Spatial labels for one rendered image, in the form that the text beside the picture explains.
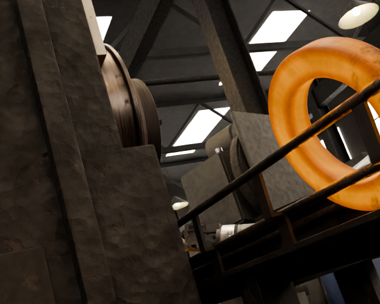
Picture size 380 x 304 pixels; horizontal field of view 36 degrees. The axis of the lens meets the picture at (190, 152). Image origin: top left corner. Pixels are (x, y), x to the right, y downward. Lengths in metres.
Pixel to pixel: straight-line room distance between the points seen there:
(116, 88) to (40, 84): 0.39
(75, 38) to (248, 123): 4.20
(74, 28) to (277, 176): 4.19
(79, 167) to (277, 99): 0.37
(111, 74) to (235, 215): 3.82
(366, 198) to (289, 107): 0.13
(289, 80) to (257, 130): 4.61
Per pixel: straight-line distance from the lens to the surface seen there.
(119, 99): 1.32
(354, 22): 9.08
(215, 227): 1.88
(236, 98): 6.21
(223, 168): 5.15
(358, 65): 0.56
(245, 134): 5.07
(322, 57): 0.58
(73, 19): 1.09
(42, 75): 0.97
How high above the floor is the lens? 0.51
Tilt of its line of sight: 19 degrees up
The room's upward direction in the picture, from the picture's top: 18 degrees counter-clockwise
